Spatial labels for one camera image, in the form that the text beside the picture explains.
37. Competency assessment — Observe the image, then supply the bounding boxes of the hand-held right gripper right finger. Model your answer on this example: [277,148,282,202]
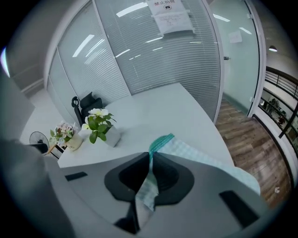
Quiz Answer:
[139,152,273,238]

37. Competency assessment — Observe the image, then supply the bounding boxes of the white flowers in white pot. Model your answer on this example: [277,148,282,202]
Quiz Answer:
[81,108,122,148]

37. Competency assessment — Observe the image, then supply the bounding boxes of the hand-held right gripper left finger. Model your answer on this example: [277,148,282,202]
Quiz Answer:
[47,152,149,238]

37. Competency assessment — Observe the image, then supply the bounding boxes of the small white paper sheet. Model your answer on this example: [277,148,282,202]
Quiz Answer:
[228,30,242,44]

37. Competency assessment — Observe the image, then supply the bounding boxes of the light green pencil pouch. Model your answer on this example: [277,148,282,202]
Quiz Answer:
[135,132,261,211]

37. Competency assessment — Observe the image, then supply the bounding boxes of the black pedestal fan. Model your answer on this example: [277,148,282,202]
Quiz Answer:
[29,131,50,154]

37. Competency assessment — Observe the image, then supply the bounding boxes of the frosted glass door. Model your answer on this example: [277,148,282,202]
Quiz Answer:
[210,0,260,117]

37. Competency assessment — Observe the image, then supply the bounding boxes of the round wooden side table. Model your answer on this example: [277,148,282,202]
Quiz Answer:
[46,143,65,160]

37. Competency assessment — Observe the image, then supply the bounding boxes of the black metal railing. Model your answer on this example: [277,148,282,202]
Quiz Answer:
[252,66,298,168]

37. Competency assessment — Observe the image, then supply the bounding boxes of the black mesh office chair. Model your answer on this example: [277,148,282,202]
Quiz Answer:
[71,92,103,127]

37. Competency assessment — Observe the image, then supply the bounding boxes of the pink flowers in cream pot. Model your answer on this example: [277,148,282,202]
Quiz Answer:
[49,120,83,152]

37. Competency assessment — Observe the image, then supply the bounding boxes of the white paper notice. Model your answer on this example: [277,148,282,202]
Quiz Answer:
[146,0,196,38]

